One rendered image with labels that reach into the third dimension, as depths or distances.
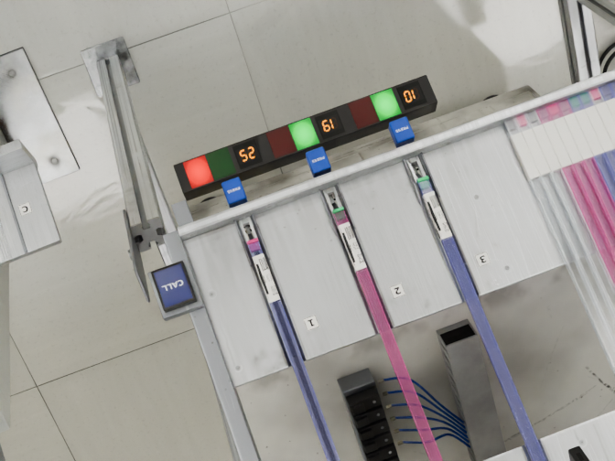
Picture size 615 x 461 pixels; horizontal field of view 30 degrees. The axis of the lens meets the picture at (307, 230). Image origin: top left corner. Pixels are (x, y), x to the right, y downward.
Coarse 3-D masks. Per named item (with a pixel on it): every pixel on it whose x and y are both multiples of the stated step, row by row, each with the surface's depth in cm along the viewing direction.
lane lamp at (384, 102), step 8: (376, 96) 145; (384, 96) 145; (392, 96) 145; (376, 104) 144; (384, 104) 144; (392, 104) 144; (376, 112) 144; (384, 112) 144; (392, 112) 144; (400, 112) 144
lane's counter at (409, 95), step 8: (416, 80) 145; (400, 88) 145; (408, 88) 145; (416, 88) 145; (400, 96) 145; (408, 96) 145; (416, 96) 145; (424, 96) 145; (408, 104) 144; (416, 104) 144
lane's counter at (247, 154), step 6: (240, 144) 144; (246, 144) 144; (252, 144) 144; (234, 150) 143; (240, 150) 143; (246, 150) 143; (252, 150) 143; (258, 150) 143; (240, 156) 143; (246, 156) 143; (252, 156) 143; (258, 156) 143; (240, 162) 143; (246, 162) 143; (252, 162) 143; (258, 162) 143; (240, 168) 143
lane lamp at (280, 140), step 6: (270, 132) 144; (276, 132) 144; (282, 132) 144; (288, 132) 144; (270, 138) 144; (276, 138) 144; (282, 138) 144; (288, 138) 144; (270, 144) 144; (276, 144) 143; (282, 144) 143; (288, 144) 143; (294, 144) 143; (276, 150) 143; (282, 150) 143; (288, 150) 143; (294, 150) 143; (276, 156) 143
